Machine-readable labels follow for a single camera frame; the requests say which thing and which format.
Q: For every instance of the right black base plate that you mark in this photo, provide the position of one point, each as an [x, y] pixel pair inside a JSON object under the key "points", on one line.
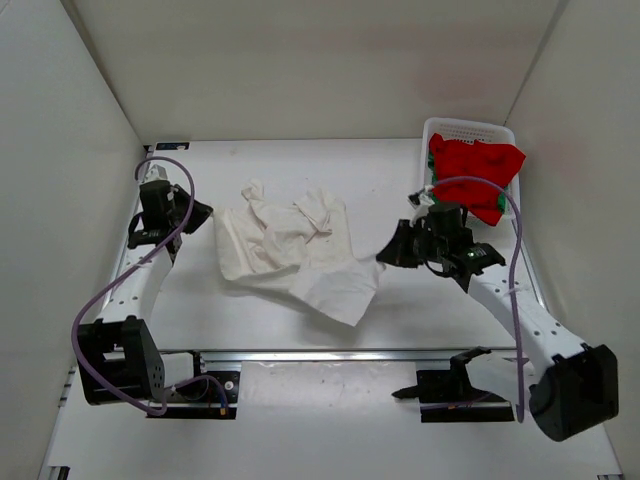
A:
{"points": [[443, 398]]}

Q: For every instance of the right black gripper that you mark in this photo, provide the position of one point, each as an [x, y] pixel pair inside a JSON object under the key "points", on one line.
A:
{"points": [[396, 253]]}

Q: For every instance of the aluminium rail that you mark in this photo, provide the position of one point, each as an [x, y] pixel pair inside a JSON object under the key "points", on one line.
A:
{"points": [[356, 355]]}

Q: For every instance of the white t shirt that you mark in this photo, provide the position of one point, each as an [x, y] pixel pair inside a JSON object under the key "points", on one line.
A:
{"points": [[302, 250]]}

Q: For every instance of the green t shirt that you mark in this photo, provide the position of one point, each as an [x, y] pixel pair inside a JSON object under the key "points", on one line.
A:
{"points": [[483, 201]]}

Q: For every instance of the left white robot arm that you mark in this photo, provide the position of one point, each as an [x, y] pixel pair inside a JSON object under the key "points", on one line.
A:
{"points": [[118, 345]]}

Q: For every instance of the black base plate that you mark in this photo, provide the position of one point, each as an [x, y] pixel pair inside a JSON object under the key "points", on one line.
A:
{"points": [[206, 400], [443, 398]]}

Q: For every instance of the red t shirt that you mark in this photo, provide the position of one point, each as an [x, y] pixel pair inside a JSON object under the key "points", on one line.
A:
{"points": [[438, 145]]}

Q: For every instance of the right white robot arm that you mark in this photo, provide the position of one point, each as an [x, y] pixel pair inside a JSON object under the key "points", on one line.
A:
{"points": [[566, 385]]}

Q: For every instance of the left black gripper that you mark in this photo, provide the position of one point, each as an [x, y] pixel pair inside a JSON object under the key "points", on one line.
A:
{"points": [[200, 213]]}

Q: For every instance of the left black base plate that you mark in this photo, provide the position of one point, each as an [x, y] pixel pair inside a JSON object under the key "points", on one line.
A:
{"points": [[206, 400]]}

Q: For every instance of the dark blue label sticker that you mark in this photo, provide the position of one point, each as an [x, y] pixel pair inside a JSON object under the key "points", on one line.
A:
{"points": [[172, 146]]}

